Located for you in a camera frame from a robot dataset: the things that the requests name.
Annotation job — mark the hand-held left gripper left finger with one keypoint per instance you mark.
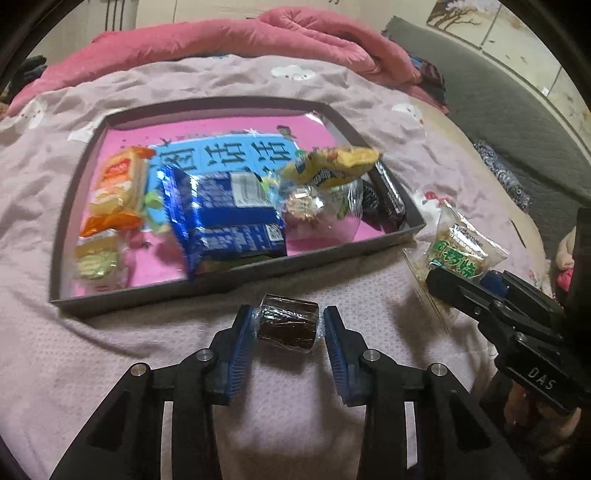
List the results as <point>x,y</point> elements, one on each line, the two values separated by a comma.
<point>240,355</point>

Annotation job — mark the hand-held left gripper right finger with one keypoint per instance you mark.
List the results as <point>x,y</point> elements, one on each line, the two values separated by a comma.
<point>339,355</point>

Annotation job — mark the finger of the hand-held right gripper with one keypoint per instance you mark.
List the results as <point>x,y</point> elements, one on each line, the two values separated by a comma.
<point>457,290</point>
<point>496,281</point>

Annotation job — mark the clear cracker packet green label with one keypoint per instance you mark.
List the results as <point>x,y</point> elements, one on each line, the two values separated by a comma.
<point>457,256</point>

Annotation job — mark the brown cake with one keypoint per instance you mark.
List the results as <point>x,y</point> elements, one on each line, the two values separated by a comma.
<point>288,325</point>

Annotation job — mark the dark chocolate bar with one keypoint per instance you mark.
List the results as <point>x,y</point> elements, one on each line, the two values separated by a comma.
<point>390,198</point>

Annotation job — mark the grey cardboard box tray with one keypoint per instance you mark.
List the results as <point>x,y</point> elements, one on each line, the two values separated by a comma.
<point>138,295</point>

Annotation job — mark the black green snack packet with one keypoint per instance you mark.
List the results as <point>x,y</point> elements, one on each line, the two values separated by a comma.
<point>371,198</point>

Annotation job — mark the blue snack packet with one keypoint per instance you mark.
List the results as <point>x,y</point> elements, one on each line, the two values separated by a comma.
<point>221,217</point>

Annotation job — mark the clear cookie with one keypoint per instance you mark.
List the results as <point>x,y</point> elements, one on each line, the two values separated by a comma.
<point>304,205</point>

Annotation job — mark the clear yellow pastry packet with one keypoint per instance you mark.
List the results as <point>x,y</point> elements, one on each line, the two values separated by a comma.
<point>101,254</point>

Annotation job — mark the yellow snack packet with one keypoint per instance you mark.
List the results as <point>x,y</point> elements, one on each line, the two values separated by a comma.
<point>332,166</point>

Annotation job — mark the orange snack packet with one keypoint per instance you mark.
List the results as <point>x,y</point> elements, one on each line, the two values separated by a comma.
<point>120,180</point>

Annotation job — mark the person's right hand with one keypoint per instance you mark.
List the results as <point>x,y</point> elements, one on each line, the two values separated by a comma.
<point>540,429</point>

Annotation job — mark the pink cloth bundle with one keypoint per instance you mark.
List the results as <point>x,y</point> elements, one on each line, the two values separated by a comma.
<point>565,258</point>

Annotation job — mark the dark patterned cloth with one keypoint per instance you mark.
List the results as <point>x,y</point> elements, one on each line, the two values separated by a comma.
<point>503,175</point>

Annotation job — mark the beige bed sheet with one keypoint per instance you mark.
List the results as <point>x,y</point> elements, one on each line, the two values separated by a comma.
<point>466,157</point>

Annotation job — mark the printed mauve bedsheet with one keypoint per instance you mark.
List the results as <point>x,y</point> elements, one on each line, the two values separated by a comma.
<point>92,369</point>

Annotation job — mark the grey padded headboard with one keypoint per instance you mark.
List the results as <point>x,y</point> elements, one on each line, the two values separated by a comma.
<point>508,106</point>

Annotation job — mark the striped clothes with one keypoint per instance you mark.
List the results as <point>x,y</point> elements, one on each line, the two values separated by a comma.
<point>429,74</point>

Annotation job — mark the pink quilt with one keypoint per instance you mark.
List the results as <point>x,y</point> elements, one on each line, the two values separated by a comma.
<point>231,41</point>

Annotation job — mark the dark clothes pile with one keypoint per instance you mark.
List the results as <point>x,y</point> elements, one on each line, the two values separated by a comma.
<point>32,69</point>

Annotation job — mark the tree wall poster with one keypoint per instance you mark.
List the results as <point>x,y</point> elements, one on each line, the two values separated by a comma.
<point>521,37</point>

